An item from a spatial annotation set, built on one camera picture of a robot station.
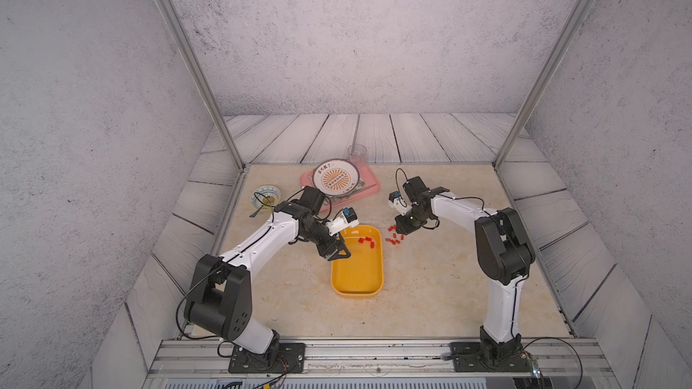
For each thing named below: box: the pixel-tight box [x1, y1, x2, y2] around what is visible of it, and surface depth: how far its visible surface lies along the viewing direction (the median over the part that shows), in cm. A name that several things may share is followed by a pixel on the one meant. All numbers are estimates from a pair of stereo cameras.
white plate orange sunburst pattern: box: [312, 158, 361, 197], surface depth 117 cm
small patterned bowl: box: [249, 184, 282, 211], surface depth 110 cm
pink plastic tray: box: [300, 161, 381, 212], surface depth 116 cm
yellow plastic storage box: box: [330, 224, 384, 299], surface depth 92 cm
